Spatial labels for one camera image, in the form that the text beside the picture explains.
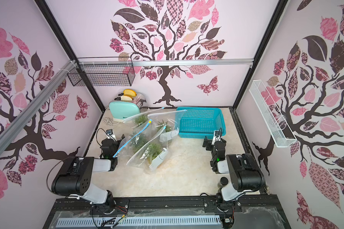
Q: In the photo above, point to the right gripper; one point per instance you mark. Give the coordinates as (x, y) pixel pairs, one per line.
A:
(210, 143)

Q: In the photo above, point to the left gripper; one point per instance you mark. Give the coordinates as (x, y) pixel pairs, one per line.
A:
(118, 141)

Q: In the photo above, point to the blue-zip zip-top bag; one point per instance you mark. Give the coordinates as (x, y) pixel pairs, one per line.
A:
(132, 143)

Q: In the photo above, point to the yellow pineapple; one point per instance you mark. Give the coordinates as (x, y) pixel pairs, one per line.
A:
(157, 154)

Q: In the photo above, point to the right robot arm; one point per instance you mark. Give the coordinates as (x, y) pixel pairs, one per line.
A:
(244, 174)

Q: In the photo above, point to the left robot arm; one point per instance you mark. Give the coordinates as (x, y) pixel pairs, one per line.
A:
(74, 177)

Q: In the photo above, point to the dark lidded spice jar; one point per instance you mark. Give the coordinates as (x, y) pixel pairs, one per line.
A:
(223, 182)

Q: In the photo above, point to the teal plastic basket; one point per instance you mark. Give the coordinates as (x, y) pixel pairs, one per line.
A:
(201, 122)

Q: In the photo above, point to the mint green toaster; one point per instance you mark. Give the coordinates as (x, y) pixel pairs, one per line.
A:
(122, 110)

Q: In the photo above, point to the yellow bread slice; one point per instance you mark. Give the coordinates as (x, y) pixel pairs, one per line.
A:
(130, 93)

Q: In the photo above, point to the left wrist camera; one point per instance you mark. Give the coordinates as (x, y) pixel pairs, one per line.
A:
(109, 132)

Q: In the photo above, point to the clear acrylic wall shelf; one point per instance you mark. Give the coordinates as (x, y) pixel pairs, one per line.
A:
(266, 99)

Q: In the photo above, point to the black wire wall basket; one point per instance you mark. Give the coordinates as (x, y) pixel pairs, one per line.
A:
(113, 71)

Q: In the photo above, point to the white slotted cable duct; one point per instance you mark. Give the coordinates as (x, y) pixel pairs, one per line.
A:
(108, 222)

